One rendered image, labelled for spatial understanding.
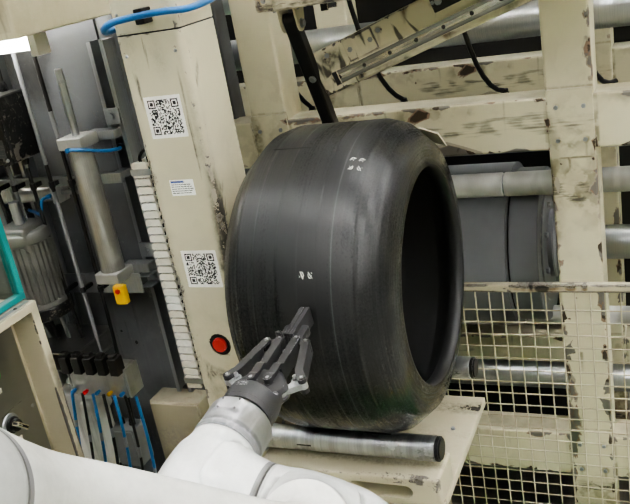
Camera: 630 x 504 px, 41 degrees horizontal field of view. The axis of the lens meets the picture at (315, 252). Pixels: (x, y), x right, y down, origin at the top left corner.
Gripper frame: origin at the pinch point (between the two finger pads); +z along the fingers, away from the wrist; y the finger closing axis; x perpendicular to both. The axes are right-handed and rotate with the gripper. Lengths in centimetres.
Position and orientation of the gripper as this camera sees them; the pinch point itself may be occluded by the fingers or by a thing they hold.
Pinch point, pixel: (299, 328)
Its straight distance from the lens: 126.3
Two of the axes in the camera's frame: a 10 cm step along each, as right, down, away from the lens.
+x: 2.2, 8.6, 4.6
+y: -9.1, 0.1, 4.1
